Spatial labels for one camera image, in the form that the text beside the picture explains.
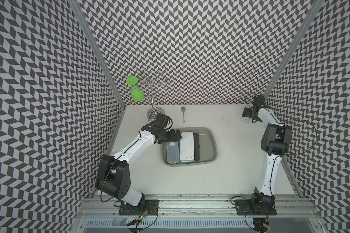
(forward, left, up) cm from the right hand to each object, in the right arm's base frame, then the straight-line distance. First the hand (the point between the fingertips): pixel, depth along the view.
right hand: (251, 116), depth 105 cm
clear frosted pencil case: (-28, +57, -1) cm, 63 cm away
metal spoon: (+11, +50, -4) cm, 51 cm away
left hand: (-23, +56, +7) cm, 61 cm away
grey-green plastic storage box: (-25, +34, -5) cm, 42 cm away
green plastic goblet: (+8, +82, +16) cm, 84 cm away
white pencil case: (-28, +48, -1) cm, 56 cm away
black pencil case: (-24, +42, -2) cm, 48 cm away
